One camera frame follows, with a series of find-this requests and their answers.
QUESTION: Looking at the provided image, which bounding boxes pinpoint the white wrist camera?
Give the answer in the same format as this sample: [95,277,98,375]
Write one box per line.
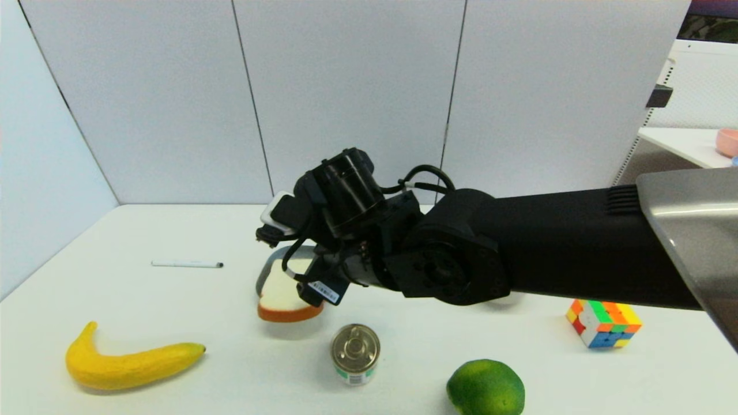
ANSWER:
[256,190,317,248]

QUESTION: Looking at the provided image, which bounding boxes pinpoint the colourful puzzle cube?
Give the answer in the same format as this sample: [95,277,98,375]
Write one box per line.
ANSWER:
[565,299,642,349]

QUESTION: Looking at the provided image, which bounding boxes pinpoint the black clamp on panel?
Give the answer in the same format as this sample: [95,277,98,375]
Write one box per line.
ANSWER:
[646,85,673,109]

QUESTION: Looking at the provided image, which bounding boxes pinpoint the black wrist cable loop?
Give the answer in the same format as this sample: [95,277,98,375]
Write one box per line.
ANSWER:
[381,165,456,197]

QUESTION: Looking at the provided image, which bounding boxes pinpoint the pink bowl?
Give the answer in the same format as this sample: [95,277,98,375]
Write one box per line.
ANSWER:
[717,128,738,159]

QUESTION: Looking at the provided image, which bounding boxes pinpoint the green lime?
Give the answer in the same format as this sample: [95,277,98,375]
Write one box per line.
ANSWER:
[446,359,526,415]

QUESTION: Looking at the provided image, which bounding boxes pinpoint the yellow banana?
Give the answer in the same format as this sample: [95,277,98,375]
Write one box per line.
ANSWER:
[65,321,206,391]

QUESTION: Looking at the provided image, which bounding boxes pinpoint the white side table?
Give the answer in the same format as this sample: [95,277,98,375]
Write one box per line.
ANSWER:
[638,127,738,169]

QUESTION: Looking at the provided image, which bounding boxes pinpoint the black camera cable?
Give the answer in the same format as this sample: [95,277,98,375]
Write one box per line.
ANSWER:
[281,235,319,284]

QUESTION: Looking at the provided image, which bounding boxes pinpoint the grey rounded square plate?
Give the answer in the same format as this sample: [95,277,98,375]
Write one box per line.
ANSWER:
[256,245,317,296]

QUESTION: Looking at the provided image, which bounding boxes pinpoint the bread slice with brown crust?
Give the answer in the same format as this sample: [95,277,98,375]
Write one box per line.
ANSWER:
[257,258,325,323]

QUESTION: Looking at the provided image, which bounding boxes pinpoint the tin can with pull tab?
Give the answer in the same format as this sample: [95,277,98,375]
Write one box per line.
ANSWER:
[331,323,382,386]

